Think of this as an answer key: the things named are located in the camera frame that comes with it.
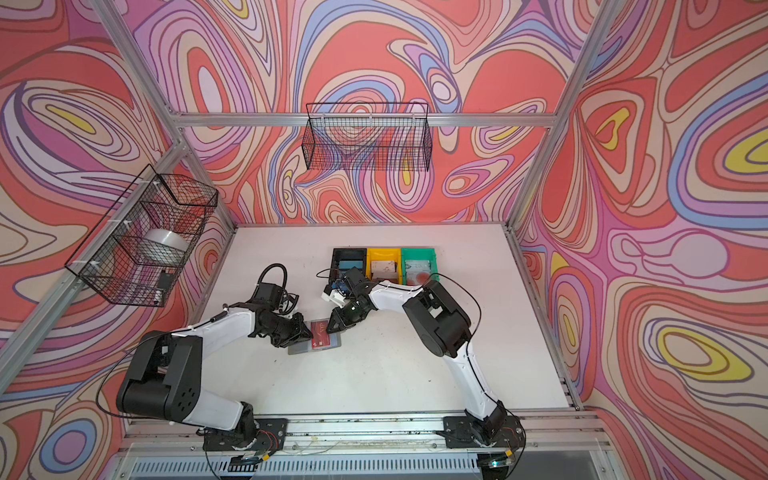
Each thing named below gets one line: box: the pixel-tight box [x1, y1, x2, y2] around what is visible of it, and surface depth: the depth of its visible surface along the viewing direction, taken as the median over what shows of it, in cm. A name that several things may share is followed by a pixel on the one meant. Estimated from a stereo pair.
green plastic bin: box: [401, 248, 441, 286], surface depth 107 cm
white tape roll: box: [144, 228, 190, 251], surface depth 75 cm
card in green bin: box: [405, 260, 431, 286], surface depth 106 cm
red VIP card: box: [310, 320, 331, 349], surface depth 91 cm
